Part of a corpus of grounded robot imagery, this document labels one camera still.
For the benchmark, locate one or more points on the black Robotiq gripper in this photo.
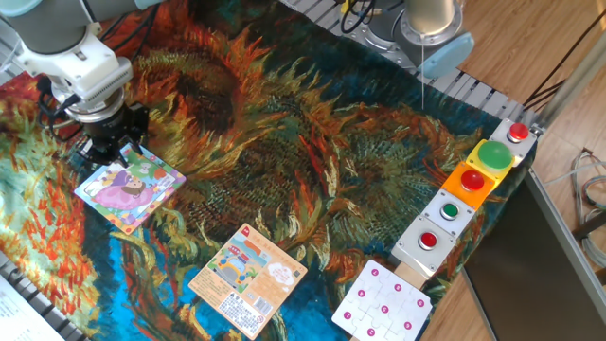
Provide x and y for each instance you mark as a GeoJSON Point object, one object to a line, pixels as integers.
{"type": "Point", "coordinates": [111, 130]}

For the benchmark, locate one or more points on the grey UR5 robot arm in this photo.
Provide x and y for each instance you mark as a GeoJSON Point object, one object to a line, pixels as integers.
{"type": "Point", "coordinates": [57, 33]}

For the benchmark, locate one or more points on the princess picture puzzle board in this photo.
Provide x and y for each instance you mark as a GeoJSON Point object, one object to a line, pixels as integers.
{"type": "Point", "coordinates": [128, 194]}

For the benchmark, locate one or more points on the white puzzle with pink dots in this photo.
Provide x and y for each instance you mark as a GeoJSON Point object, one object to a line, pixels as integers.
{"type": "Point", "coordinates": [383, 308]}

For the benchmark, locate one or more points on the sunflower painting cloth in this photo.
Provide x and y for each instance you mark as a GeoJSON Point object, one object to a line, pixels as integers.
{"type": "Point", "coordinates": [308, 142]}

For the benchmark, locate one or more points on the white printed paper sheet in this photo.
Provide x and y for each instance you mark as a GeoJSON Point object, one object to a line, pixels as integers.
{"type": "Point", "coordinates": [21, 317]}

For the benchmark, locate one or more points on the yellow plastic item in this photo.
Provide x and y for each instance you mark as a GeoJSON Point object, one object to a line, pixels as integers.
{"type": "Point", "coordinates": [346, 5]}

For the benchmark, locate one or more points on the large grey red-button box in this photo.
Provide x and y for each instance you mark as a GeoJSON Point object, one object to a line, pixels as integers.
{"type": "Point", "coordinates": [416, 258]}

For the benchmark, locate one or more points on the pale wooden block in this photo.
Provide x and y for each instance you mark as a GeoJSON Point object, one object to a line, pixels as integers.
{"type": "Point", "coordinates": [409, 275]}

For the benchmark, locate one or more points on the orange red-button box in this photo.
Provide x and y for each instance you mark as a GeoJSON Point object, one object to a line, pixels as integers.
{"type": "Point", "coordinates": [454, 192]}

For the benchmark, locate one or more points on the grey green-button box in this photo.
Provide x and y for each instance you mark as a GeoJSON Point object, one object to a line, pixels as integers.
{"type": "Point", "coordinates": [461, 222]}

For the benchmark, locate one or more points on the yellow green mushroom-button box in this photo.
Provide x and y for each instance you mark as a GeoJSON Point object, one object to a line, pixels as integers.
{"type": "Point", "coordinates": [494, 155]}

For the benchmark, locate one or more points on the small grey red-button box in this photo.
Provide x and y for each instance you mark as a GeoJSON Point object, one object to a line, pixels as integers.
{"type": "Point", "coordinates": [518, 131]}

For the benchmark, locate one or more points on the dark flat panel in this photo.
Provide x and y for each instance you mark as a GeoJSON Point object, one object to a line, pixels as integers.
{"type": "Point", "coordinates": [525, 265]}

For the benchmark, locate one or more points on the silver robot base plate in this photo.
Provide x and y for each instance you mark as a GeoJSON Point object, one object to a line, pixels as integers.
{"type": "Point", "coordinates": [364, 40]}

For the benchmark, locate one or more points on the short aluminium frame beam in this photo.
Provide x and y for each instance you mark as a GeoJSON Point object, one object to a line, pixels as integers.
{"type": "Point", "coordinates": [568, 80]}

